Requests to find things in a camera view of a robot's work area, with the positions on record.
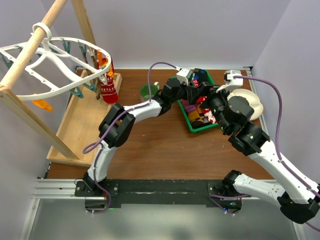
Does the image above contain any green ceramic mug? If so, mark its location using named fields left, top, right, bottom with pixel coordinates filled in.
left=139, top=82, right=160, bottom=103

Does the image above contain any black blue logo sock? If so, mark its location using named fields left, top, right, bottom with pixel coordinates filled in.
left=192, top=68, right=208, bottom=84

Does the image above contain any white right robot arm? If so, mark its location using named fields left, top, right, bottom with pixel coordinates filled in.
left=186, top=82, right=320, bottom=224

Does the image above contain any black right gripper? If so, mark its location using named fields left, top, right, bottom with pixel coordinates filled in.
left=185, top=81, right=235, bottom=133

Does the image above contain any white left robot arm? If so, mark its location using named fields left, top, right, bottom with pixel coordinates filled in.
left=82, top=77, right=199, bottom=196

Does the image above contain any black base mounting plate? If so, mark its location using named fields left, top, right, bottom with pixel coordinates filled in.
left=73, top=178, right=242, bottom=214

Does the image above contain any green plastic tray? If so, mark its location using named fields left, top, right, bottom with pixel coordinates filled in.
left=177, top=70, right=218, bottom=134

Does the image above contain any red cat christmas sock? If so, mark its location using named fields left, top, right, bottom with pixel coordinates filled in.
left=100, top=60, right=118, bottom=104
left=191, top=79, right=209, bottom=107

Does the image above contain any white oval sock hanger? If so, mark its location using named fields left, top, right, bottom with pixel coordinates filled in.
left=15, top=22, right=112, bottom=101

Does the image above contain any cream divided plate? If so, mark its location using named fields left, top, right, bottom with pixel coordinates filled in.
left=227, top=88, right=264, bottom=121

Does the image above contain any wooden drying rack frame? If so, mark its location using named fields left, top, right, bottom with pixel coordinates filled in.
left=0, top=0, right=123, bottom=168

